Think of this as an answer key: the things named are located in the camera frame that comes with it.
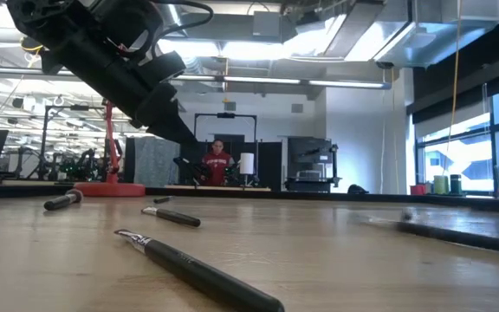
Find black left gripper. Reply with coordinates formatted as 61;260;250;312
82;47;199;146

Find black brush silver ferrule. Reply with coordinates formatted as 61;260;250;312
353;206;499;257
140;205;202;229

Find short fluffy powder brush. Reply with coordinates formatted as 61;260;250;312
42;188;84;212

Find grey fabric panel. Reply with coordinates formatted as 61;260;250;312
133;136;182;187

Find person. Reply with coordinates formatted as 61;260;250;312
200;138;237;187

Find white cylinder on stand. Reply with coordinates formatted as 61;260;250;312
238;152;256;188

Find red desk lamp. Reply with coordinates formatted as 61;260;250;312
75;100;146;198

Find ceiling light strip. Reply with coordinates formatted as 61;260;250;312
174;74;392;91

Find black partition panels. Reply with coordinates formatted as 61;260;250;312
178;140;283;191

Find black robot workstation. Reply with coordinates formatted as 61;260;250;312
283;136;343;194

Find black brush with white print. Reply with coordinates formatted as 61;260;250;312
113;228;286;312

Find green cup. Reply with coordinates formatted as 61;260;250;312
431;174;450;196

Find dark green tumbler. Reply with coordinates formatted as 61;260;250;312
449;173;463;196

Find black metal rig frame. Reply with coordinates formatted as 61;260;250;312
193;112;259;188

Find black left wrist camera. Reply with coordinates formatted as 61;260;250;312
143;50;188;86

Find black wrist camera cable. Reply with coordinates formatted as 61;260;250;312
149;0;215;39

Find black table frame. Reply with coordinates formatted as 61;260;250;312
0;181;499;215

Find silver ventilation duct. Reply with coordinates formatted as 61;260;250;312
373;0;499;69

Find yellow hanging cable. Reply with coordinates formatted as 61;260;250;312
441;0;463;177

